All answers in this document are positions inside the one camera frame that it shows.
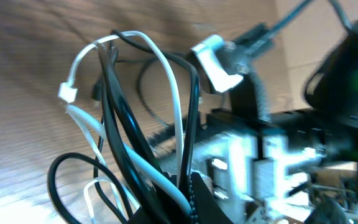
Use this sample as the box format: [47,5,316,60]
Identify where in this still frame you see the white usb cable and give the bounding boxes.
[57,30,195,224]

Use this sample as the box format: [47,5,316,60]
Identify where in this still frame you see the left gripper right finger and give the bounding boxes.
[190,172,232,224]

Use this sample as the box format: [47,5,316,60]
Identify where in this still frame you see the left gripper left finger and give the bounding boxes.
[127,176,195,224]

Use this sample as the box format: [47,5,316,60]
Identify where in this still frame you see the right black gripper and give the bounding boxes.
[147,108,358,206]

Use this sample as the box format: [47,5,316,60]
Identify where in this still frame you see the black usb cable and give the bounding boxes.
[47,29,201,224]

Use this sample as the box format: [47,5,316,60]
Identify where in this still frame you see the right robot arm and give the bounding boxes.
[188,21,358,223]

